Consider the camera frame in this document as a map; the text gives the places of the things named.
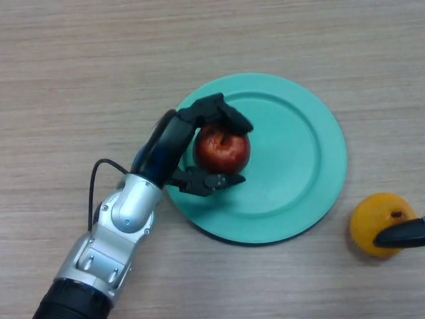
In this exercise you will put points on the green round plate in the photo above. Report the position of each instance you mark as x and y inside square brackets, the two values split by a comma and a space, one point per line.
[285, 172]

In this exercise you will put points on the red apple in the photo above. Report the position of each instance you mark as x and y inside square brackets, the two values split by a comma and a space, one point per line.
[222, 154]

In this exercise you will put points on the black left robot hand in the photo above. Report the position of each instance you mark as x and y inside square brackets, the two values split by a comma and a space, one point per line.
[166, 146]

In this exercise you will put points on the orange fruit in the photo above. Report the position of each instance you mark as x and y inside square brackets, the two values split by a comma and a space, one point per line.
[368, 212]

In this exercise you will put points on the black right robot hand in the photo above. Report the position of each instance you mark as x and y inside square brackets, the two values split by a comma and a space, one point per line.
[401, 234]

